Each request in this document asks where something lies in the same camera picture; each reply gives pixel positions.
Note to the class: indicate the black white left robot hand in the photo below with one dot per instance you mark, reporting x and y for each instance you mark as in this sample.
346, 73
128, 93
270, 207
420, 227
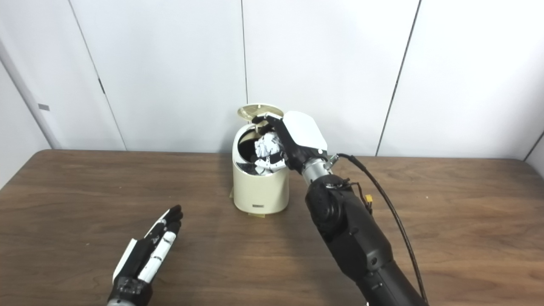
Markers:
136, 263

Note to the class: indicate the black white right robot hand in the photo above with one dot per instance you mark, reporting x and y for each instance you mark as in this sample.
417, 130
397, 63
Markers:
304, 131

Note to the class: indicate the white paper ball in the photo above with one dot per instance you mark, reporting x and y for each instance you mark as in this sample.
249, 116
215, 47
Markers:
267, 146

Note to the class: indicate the round cream bin lid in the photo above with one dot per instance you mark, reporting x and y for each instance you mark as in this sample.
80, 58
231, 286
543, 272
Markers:
253, 110

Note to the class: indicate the cream-colored desktop trash bin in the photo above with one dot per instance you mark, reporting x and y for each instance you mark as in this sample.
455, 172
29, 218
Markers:
259, 191

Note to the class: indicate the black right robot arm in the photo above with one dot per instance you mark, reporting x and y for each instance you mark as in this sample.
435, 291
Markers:
348, 238

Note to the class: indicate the yellow tape under bin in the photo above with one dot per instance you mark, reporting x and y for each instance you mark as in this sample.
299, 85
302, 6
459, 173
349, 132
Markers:
257, 215

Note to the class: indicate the black wall panel hinge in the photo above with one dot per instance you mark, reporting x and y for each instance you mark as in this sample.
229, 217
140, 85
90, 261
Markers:
101, 86

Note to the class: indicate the small grey wall sticker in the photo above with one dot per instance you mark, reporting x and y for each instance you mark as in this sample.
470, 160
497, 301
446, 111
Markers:
43, 107

